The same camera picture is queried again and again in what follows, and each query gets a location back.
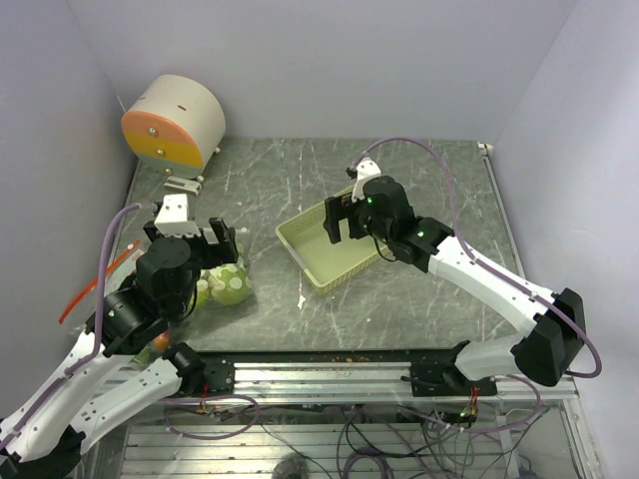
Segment small white grey block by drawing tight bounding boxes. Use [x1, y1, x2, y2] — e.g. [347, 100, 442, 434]
[164, 176, 202, 197]

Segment round drawer cabinet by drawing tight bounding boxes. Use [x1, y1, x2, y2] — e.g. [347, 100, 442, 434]
[121, 74, 227, 180]

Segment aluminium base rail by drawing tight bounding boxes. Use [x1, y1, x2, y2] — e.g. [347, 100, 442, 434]
[64, 348, 580, 405]

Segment red meat slab orange rind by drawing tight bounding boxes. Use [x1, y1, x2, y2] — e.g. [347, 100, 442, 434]
[151, 331, 171, 353]

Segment clear bag white dots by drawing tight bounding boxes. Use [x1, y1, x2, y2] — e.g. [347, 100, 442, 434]
[195, 239, 253, 309]

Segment pale green perforated basket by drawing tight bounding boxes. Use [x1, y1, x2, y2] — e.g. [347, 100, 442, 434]
[276, 202, 380, 294]

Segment clear bag orange zipper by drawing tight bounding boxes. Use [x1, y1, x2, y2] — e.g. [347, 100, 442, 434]
[64, 249, 169, 376]

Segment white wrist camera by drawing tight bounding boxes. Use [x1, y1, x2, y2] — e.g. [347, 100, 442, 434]
[154, 194, 200, 238]
[346, 157, 381, 203]

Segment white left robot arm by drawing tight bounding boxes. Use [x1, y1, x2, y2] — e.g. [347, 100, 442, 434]
[1, 218, 239, 469]

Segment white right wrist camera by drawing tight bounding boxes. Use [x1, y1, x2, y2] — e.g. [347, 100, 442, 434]
[346, 157, 381, 203]

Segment small green cabbage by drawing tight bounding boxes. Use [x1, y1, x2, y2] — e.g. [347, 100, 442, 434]
[208, 263, 252, 306]

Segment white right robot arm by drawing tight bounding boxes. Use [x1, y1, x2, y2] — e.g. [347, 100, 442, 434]
[323, 176, 585, 395]

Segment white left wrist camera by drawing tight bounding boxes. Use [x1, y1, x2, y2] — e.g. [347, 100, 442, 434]
[154, 194, 200, 238]

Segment loose cables under table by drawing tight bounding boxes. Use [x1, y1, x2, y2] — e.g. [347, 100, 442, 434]
[159, 388, 555, 479]

